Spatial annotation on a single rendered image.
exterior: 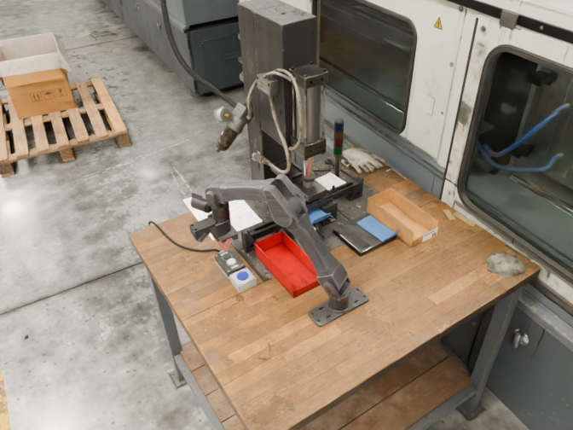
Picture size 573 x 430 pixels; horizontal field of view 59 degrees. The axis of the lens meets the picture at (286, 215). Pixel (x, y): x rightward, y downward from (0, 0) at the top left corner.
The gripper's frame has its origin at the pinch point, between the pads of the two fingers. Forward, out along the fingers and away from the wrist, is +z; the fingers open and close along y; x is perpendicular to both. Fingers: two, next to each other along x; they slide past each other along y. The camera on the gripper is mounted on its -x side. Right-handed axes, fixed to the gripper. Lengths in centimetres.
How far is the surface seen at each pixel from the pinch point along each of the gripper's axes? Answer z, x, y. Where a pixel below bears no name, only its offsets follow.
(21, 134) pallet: 89, -36, -300
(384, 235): 4, 53, 22
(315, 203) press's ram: -5.9, 35.9, 3.0
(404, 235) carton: 3, 59, 27
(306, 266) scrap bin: 5.8, 21.6, 18.0
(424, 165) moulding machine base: 1, 95, 0
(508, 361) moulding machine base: 61, 92, 65
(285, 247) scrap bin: 6.3, 20.9, 5.5
